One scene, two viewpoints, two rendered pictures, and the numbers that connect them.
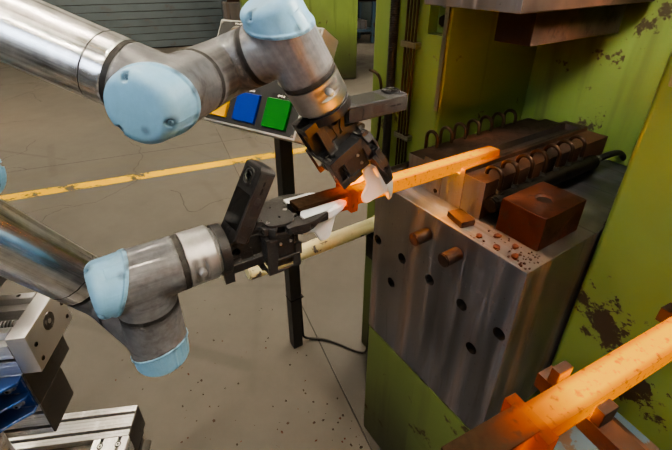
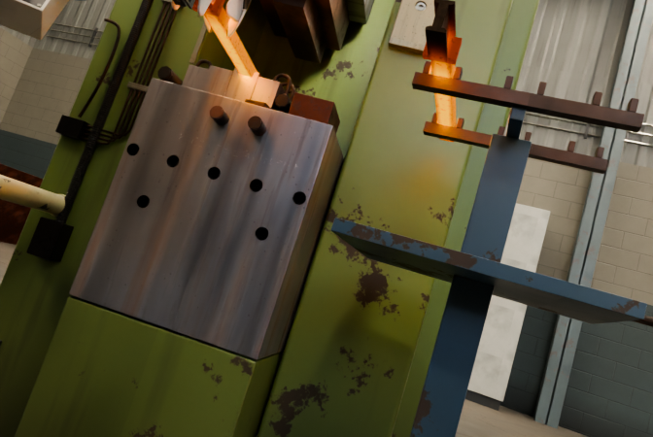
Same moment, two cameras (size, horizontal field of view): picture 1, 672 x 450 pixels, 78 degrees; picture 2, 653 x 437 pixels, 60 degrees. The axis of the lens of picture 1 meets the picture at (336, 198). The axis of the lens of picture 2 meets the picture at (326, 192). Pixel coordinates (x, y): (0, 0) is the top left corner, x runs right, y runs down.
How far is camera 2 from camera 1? 86 cm
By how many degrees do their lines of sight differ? 59
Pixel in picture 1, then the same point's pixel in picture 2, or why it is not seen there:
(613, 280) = (356, 190)
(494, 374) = (290, 250)
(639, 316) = (375, 216)
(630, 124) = not seen: hidden behind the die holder
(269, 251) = not seen: outside the picture
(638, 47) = (324, 87)
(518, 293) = (324, 147)
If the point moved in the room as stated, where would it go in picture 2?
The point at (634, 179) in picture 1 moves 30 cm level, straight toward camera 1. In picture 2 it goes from (368, 108) to (411, 62)
